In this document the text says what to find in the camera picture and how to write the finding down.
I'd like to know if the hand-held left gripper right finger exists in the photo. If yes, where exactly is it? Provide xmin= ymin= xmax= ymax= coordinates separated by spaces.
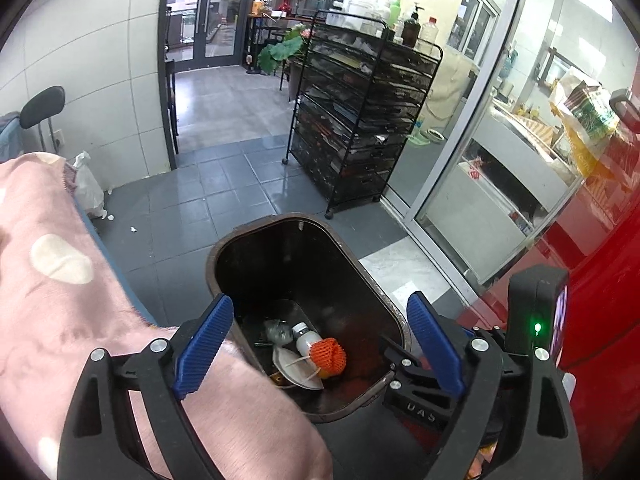
xmin=406 ymin=291 xmax=583 ymax=480

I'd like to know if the dark brown waste bin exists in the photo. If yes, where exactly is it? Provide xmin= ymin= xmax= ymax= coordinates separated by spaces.
xmin=205 ymin=212 xmax=412 ymax=423

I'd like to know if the red glossy cabinet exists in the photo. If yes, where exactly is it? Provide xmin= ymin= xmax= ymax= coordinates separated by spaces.
xmin=447 ymin=160 xmax=640 ymax=480

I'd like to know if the white face mask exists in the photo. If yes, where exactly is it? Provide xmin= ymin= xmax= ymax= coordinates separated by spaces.
xmin=271 ymin=345 xmax=326 ymax=392

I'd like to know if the glass tank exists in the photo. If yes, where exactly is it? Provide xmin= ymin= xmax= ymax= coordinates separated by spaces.
xmin=292 ymin=0 xmax=342 ymax=17

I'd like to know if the white plastic bag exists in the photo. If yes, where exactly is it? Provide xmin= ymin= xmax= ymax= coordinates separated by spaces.
xmin=70 ymin=152 xmax=107 ymax=216

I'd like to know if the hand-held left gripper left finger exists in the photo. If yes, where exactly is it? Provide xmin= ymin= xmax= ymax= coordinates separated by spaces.
xmin=57 ymin=294 xmax=235 ymax=480

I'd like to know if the white juice bottle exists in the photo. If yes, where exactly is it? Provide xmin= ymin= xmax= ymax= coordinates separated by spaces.
xmin=291 ymin=321 xmax=332 ymax=379

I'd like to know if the pink polka dot blanket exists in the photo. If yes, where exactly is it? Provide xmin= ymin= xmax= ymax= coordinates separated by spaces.
xmin=0 ymin=152 xmax=333 ymax=480

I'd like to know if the sliding window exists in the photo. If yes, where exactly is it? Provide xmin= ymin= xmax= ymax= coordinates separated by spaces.
xmin=447 ymin=0 xmax=501 ymax=61

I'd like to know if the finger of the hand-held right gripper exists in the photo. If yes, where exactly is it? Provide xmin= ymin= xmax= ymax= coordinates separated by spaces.
xmin=460 ymin=326 xmax=508 ymax=345
xmin=378 ymin=332 xmax=423 ymax=376

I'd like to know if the green white printed bag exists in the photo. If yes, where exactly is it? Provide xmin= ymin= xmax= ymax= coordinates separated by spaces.
xmin=549 ymin=67 xmax=621 ymax=141

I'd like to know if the green potted plant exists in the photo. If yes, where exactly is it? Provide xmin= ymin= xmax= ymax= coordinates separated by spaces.
xmin=257 ymin=25 xmax=308 ymax=77

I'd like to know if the brown pump bottle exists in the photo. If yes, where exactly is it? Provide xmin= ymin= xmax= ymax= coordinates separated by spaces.
xmin=401 ymin=5 xmax=425 ymax=49

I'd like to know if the black wire rack cart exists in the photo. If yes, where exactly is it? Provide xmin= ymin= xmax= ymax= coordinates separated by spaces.
xmin=284 ymin=9 xmax=443 ymax=218

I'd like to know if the green plastic basin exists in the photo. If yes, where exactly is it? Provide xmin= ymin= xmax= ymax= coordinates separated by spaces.
xmin=407 ymin=127 xmax=446 ymax=149

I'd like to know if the yellow plastic bag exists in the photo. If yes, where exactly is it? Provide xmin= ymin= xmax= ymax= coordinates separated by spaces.
xmin=567 ymin=130 xmax=618 ymax=179

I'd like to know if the orange foam net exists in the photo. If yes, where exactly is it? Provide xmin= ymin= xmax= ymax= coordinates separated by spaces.
xmin=309 ymin=337 xmax=347 ymax=375

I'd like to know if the blue bed sheet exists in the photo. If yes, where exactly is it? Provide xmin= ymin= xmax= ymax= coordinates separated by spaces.
xmin=0 ymin=112 xmax=23 ymax=162

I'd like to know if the glass door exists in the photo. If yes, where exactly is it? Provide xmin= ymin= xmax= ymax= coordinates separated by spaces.
xmin=165 ymin=0 xmax=256 ymax=71

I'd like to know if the black side table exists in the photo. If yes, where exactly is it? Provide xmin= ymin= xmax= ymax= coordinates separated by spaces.
xmin=245 ymin=10 xmax=301 ymax=75

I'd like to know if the white chest freezer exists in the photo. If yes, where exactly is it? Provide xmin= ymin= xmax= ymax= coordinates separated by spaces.
xmin=415 ymin=105 xmax=583 ymax=281

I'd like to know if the aluminium framed glass partition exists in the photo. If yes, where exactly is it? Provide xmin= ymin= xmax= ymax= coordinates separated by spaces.
xmin=380 ymin=0 xmax=640 ymax=291

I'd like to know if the black rounded object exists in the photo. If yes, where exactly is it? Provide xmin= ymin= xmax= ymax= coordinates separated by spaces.
xmin=609 ymin=87 xmax=640 ymax=133

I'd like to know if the clear bottle red cap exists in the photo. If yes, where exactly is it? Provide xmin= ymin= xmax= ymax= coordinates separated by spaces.
xmin=417 ymin=16 xmax=441 ymax=56

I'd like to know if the black padded stool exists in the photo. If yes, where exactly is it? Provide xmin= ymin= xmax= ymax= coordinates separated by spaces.
xmin=19 ymin=86 xmax=66 ymax=153

